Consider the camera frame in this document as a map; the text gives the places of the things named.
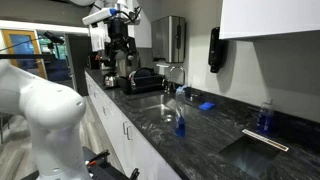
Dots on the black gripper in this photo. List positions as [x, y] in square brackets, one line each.
[118, 30]

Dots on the clear detergent bottle blue liquid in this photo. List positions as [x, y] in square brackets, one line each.
[180, 113]

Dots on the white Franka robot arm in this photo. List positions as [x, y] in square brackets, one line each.
[50, 110]

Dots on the blue soap bottle white pump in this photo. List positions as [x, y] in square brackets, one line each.
[265, 116]

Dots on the coffee machine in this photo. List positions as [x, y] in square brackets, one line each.
[106, 63]

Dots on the steel kettle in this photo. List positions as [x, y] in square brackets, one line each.
[110, 80]

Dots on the black dish rack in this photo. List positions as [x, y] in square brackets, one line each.
[141, 83]

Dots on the dark tall cabinet panel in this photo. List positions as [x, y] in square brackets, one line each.
[78, 63]

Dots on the steel paper towel dispenser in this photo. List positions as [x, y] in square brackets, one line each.
[168, 39]

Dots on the chrome sink faucet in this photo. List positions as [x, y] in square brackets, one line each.
[176, 75]

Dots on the stainless steel sink basin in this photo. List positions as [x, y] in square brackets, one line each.
[156, 106]

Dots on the white lower cabinet row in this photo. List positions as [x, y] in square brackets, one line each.
[126, 140]

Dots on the orange framed door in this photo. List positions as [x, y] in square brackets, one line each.
[23, 50]

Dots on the blue sponge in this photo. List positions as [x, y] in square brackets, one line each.
[206, 106]

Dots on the black red hand tool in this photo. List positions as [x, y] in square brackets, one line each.
[98, 158]

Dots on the dark metal stool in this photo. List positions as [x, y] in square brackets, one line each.
[4, 125]

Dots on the countertop trash opening with label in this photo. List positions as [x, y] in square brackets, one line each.
[253, 151]

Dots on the black camera on stand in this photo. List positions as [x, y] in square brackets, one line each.
[53, 37]

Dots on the black wall soap dispenser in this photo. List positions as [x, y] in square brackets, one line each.
[216, 50]

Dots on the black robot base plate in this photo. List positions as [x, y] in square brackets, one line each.
[103, 171]

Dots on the white upper wall cabinet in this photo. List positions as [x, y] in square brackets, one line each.
[270, 18]

